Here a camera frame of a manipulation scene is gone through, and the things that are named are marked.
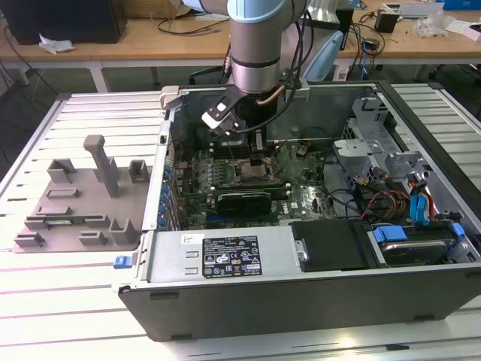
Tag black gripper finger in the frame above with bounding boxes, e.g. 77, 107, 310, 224
250, 129, 267, 166

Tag CPU socket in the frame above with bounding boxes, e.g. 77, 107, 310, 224
234, 157, 274, 185

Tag black graphics card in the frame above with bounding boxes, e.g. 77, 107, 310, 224
210, 190, 274, 218

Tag green motherboard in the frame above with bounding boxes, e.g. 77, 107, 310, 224
165, 139, 339, 230

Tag grey plastic case latch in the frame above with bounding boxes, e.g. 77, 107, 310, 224
159, 85, 182, 111

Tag silver metal drive cage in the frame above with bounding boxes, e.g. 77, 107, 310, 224
332, 96, 433, 189

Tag tall black box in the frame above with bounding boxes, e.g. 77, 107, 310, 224
336, 7, 356, 52

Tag wooden desk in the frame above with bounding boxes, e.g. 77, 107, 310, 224
0, 0, 481, 71

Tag silver power supply unit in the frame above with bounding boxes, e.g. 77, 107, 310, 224
146, 225, 301, 284

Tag brown cardboard box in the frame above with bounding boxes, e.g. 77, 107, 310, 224
126, 0, 204, 19

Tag small black cube adapter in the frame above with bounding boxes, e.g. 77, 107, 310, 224
374, 11, 398, 34

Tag open black PC case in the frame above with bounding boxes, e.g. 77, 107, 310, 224
111, 79, 481, 342

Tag grey plastic parts rack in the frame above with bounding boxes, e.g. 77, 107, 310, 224
11, 134, 153, 255

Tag green RAM stick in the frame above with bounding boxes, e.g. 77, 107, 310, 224
44, 214, 105, 227

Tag flat silver tray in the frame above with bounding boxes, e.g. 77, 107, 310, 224
382, 2, 444, 20

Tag hard disk in blue carrier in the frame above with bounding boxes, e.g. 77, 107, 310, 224
370, 221, 465, 267

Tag clear plastic bags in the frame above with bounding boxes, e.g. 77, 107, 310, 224
415, 10, 452, 38

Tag black computer tower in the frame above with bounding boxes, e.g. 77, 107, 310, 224
0, 0, 129, 45

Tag crumpled white paper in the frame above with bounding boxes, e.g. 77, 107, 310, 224
38, 32, 75, 54

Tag small white box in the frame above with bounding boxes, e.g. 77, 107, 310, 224
461, 20, 481, 41

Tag blue box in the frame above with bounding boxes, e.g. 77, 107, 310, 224
442, 0, 481, 11

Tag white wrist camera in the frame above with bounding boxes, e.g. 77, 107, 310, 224
201, 96, 241, 137

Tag black camera cable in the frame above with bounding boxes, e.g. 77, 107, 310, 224
240, 7, 313, 135

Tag red yellow power wires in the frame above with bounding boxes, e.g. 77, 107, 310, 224
359, 189, 411, 221

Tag blue flat data wire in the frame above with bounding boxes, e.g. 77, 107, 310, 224
407, 171, 436, 226

